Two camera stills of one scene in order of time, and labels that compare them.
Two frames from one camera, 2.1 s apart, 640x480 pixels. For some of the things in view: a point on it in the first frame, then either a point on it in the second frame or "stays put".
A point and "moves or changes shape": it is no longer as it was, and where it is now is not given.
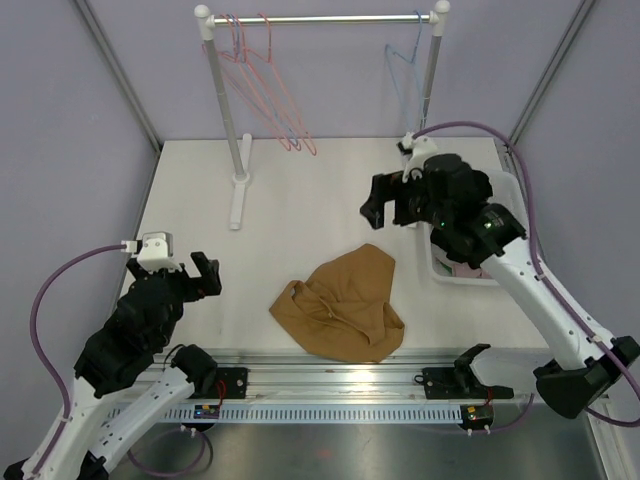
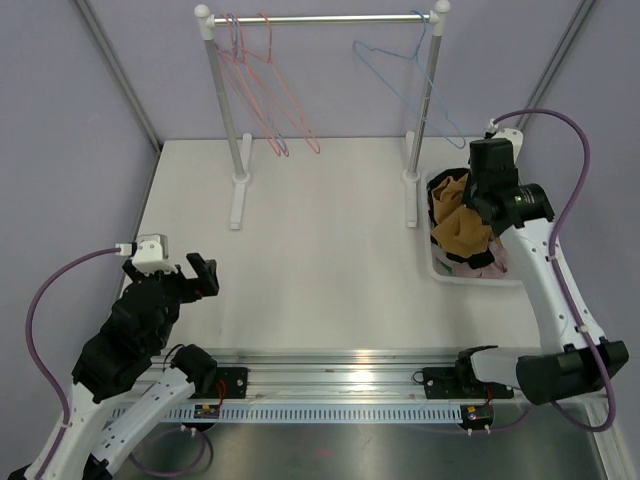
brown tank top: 344,310 moves or changes shape
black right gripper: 388,187 -> 468,192
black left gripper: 209,283 stays put
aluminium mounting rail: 385,374 stays put
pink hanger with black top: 269,73 stays put
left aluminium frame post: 92,20 stays put
